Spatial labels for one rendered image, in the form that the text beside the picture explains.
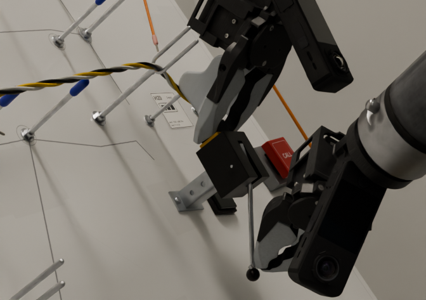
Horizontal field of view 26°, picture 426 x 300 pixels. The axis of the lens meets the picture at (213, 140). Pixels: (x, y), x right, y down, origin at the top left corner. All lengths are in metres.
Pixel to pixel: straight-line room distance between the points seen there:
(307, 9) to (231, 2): 0.07
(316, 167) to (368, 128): 0.08
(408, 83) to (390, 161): 0.07
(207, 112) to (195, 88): 0.03
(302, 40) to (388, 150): 0.17
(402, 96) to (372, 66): 2.06
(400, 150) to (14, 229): 0.32
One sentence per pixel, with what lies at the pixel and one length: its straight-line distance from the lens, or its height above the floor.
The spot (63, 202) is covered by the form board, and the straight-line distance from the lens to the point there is 0.83.
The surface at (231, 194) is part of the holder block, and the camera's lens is 0.93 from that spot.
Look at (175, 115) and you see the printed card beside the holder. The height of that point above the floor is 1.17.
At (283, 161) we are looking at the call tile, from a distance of 1.13.
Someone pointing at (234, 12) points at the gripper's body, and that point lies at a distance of 0.91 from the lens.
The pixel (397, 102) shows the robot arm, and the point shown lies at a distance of 0.74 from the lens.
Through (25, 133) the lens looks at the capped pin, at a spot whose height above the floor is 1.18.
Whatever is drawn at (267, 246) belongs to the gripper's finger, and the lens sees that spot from 0.89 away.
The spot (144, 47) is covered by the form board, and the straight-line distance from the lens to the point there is 1.12.
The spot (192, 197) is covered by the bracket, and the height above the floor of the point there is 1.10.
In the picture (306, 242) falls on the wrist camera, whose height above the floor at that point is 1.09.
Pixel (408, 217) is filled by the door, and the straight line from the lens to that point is 2.85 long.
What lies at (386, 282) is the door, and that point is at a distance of 2.90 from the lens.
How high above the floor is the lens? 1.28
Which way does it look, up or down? 7 degrees down
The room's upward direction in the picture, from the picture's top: straight up
